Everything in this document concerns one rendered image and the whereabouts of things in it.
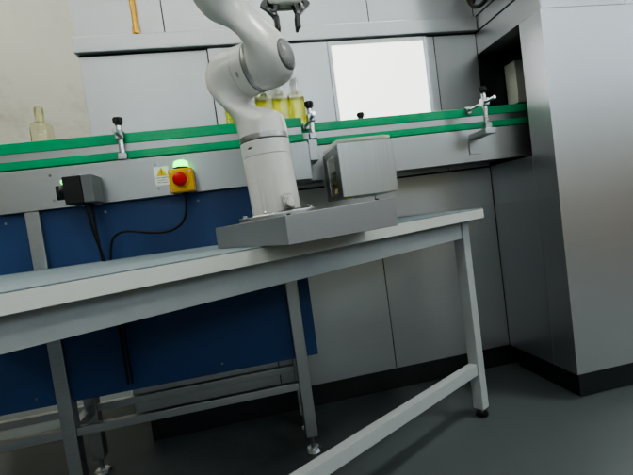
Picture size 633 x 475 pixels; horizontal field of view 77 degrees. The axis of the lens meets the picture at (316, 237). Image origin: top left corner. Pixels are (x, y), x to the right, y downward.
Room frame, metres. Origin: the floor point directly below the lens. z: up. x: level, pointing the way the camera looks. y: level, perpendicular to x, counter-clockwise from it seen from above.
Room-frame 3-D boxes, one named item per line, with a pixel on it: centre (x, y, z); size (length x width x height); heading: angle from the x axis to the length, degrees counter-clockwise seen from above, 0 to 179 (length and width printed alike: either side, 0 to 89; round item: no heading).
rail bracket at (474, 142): (1.46, -0.66, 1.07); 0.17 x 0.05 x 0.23; 10
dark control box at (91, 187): (1.17, 0.66, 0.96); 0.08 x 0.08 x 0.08; 10
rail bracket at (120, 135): (1.21, 0.55, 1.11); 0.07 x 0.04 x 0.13; 10
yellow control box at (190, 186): (1.22, 0.38, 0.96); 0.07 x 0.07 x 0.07; 10
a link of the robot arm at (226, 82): (0.99, 0.13, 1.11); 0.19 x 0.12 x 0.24; 60
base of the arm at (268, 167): (0.98, 0.09, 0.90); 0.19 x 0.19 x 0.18
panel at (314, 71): (1.64, -0.12, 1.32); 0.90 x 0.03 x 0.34; 100
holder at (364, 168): (1.31, -0.15, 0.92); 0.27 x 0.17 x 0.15; 10
